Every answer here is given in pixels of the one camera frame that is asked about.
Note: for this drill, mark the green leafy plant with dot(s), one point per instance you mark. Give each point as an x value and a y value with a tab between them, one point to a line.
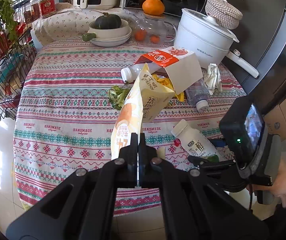
7	21

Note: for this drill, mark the grey refrigerator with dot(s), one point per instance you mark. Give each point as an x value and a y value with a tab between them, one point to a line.
262	43

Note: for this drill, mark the small green pepper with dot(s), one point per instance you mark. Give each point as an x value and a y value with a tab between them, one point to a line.
88	36

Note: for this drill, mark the floral cloth on table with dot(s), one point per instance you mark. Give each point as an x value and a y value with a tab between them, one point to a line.
68	22

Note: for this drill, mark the red white carton box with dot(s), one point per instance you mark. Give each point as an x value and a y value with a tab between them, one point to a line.
181	65

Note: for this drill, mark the white plastic milk bottle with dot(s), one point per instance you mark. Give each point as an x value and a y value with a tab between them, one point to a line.
129	74

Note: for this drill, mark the dark green squash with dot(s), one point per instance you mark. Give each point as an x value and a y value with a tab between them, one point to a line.
107	21

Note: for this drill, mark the green vegetable scraps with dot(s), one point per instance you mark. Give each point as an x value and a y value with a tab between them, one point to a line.
117	96

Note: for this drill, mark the glass teapot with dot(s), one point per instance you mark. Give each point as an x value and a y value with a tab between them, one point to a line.
153	30

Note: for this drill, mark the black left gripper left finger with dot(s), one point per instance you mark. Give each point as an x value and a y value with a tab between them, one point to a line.
82	206

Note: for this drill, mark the person's right hand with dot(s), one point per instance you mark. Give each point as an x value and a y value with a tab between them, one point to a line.
278	189

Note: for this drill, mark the pecan nut snack bag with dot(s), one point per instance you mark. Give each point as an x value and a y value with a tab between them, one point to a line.
144	102

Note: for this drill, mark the white yogurt bottle green label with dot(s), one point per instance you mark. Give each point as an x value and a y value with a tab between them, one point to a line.
195	143

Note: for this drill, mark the woven rattan lidded basket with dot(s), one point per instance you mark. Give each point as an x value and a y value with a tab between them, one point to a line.
225	14

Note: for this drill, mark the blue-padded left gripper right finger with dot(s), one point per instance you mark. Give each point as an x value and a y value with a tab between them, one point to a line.
193	206

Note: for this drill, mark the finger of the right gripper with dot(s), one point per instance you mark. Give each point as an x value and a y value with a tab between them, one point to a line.
218	142
224	173

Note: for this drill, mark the white electric cooking pot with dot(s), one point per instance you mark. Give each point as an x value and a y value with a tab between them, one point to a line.
210	42

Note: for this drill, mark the large orange mandarin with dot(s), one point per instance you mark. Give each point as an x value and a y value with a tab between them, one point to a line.
153	7

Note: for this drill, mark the clear plastic water bottle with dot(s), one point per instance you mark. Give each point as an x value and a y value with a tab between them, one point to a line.
198	96

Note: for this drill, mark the black wire rack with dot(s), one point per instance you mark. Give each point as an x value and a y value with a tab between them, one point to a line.
16	60

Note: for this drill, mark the red labelled spice jar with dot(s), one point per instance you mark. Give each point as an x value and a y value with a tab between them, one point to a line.
47	8

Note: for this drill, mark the patterned striped tablecloth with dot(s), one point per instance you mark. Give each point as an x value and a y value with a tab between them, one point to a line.
65	120

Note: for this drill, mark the stacked white bowls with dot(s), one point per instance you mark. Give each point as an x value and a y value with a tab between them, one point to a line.
111	37

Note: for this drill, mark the yellow snack wrapper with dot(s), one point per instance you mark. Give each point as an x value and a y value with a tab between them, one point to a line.
165	81

